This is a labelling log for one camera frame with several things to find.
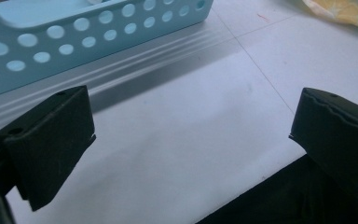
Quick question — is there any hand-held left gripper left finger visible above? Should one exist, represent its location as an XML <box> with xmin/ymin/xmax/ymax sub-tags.
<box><xmin>0</xmin><ymin>85</ymin><xmax>97</xmax><ymax>213</ymax></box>

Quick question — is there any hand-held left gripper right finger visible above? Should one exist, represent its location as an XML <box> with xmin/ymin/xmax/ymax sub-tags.
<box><xmin>289</xmin><ymin>87</ymin><xmax>358</xmax><ymax>203</ymax></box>

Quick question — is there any light blue perforated plastic basket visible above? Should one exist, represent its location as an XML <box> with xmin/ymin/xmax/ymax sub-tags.
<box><xmin>0</xmin><ymin>0</ymin><xmax>214</xmax><ymax>102</ymax></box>

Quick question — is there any yellow floral fabric bag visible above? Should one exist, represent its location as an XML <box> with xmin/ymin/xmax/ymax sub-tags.
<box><xmin>301</xmin><ymin>0</ymin><xmax>358</xmax><ymax>34</ymax></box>

